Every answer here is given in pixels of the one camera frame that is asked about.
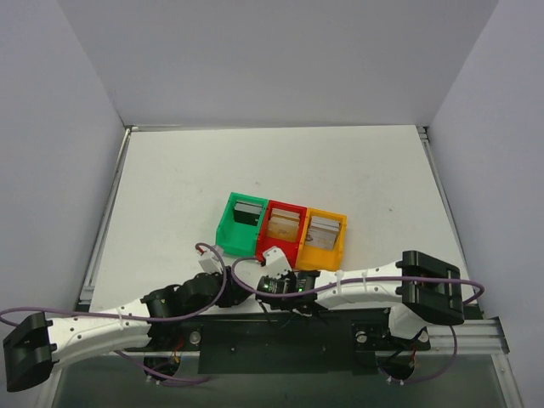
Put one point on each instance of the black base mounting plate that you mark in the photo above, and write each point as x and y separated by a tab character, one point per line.
358	341

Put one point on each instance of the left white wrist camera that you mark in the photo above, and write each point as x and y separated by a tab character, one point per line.
210	262

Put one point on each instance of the tan cards in red bin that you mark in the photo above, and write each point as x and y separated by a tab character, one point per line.
283	225

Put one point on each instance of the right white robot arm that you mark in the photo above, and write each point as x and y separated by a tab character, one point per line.
417	290

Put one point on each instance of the aluminium frame rail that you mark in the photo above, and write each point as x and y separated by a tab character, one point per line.
467	336

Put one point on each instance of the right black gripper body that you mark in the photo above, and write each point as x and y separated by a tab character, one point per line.
263	287

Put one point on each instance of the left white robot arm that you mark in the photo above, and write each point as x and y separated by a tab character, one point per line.
40	345

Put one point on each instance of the red plastic bin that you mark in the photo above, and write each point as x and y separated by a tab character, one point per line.
289	248

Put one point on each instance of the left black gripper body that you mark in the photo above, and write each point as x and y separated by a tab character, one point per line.
232	289

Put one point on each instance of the yellow plastic bin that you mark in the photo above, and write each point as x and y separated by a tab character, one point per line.
314	258

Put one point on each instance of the green plastic bin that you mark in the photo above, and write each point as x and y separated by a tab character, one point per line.
238	239

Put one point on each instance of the dark cards in green bin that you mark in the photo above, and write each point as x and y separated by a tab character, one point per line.
248	213

